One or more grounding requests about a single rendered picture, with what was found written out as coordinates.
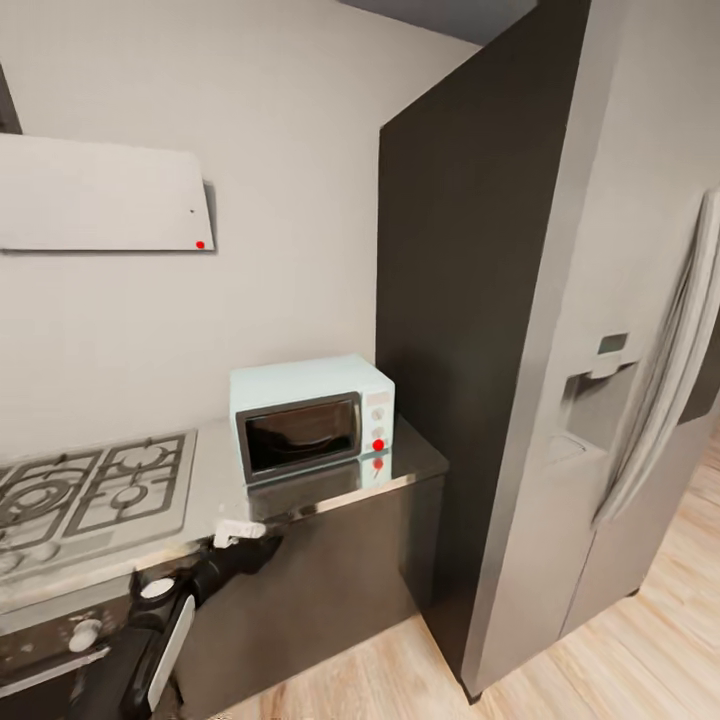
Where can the fridge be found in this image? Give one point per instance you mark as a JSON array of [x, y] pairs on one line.
[[548, 306]]

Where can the microwave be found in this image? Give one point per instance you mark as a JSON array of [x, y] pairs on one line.
[[294, 416]]

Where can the oven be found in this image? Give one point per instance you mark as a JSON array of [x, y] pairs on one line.
[[46, 647]]

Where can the burner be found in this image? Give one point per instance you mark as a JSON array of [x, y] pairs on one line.
[[63, 508]]

